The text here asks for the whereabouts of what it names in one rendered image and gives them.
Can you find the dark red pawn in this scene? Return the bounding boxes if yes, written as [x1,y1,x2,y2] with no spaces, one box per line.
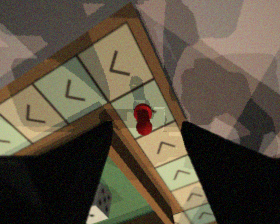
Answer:
[134,103,152,136]

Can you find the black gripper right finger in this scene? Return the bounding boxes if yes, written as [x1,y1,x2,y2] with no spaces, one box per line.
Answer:
[181,121,280,224]

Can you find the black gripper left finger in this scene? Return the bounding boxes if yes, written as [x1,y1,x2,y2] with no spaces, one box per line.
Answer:
[0,121,113,224]

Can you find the grey die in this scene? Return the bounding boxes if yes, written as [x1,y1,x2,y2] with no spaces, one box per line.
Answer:
[86,183,112,224]

